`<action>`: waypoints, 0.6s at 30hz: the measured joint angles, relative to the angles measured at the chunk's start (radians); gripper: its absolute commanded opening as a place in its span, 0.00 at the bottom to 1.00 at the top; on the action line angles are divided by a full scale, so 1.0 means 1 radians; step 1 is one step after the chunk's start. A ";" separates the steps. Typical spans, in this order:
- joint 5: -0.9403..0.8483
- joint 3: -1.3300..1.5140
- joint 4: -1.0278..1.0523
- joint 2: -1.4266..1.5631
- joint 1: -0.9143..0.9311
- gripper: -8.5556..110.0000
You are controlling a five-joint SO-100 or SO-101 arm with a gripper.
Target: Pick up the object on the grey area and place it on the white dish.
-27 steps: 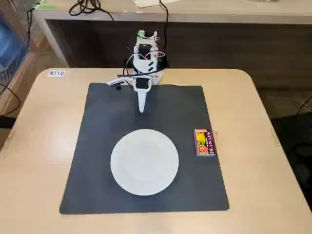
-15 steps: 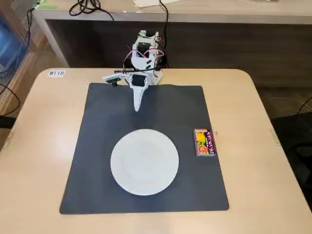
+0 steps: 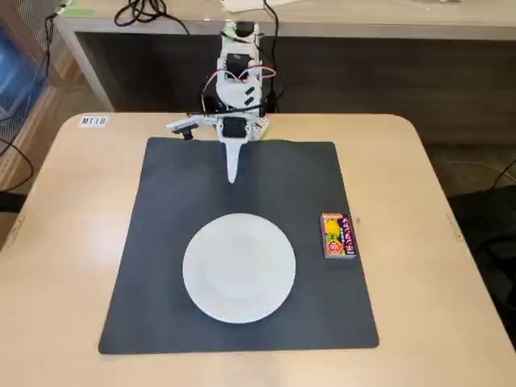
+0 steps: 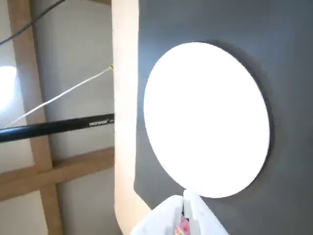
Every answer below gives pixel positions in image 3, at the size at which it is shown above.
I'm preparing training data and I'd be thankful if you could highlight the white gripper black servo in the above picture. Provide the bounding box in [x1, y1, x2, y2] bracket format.
[216, 114, 253, 185]

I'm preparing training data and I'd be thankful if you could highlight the purple candy box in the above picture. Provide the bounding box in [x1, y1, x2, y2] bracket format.
[319, 211, 360, 261]

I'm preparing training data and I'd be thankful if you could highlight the dark grey mat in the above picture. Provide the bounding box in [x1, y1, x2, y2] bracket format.
[98, 136, 381, 356]

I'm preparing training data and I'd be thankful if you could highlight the white round plate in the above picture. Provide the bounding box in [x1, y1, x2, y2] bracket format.
[182, 212, 298, 325]

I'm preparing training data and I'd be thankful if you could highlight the white label sticker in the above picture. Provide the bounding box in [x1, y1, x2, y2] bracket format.
[77, 115, 108, 129]

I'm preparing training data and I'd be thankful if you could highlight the grey desk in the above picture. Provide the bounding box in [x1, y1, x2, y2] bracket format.
[53, 0, 516, 113]

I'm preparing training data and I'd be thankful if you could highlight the green tape strip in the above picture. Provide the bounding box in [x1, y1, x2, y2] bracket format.
[63, 0, 97, 18]

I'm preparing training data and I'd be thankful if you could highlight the blue plastic bin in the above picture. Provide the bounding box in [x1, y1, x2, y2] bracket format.
[0, 28, 54, 119]

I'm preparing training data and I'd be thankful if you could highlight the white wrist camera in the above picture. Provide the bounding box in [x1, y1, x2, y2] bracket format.
[166, 115, 202, 141]

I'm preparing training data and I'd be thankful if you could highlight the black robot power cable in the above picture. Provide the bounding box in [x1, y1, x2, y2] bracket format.
[262, 0, 283, 114]

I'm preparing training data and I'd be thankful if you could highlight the coiled black cable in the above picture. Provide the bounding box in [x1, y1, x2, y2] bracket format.
[114, 0, 190, 36]

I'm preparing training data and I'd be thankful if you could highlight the thin black cable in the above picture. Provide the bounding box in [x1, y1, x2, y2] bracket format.
[0, 137, 34, 191]

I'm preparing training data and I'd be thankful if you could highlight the brass table bracket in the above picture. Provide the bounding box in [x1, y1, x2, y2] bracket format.
[3, 214, 26, 248]

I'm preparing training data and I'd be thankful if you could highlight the white floor cable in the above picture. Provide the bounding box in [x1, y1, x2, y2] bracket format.
[446, 157, 516, 191]

